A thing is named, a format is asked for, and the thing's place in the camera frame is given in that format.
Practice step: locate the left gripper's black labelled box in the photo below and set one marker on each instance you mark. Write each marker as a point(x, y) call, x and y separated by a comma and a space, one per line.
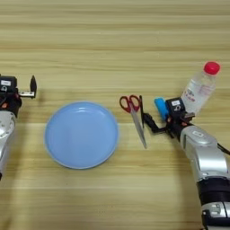
point(7, 84)

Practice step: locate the clear red-capped water bottle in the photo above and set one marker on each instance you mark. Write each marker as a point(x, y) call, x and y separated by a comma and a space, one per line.
point(199, 90)

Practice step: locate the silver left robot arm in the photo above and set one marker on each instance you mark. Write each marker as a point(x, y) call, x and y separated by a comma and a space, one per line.
point(6, 134)

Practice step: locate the small blue eraser block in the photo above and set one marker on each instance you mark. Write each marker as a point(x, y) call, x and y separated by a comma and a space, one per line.
point(161, 107)

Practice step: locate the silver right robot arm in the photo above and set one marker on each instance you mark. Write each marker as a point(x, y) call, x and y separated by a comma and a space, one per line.
point(206, 158)

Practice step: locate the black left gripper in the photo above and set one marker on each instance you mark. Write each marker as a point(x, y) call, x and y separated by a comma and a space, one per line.
point(10, 103)

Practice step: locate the right gripper's black labelled box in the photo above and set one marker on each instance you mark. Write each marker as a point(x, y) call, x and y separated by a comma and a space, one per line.
point(175, 105)

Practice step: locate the gripper's black labelled box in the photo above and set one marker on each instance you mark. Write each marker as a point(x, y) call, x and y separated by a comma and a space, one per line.
point(175, 105)
point(7, 84)

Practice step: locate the light blue round plate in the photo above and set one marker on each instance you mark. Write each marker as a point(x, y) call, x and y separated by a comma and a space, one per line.
point(81, 134)

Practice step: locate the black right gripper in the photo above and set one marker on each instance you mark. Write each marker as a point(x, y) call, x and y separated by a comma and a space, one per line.
point(175, 124)

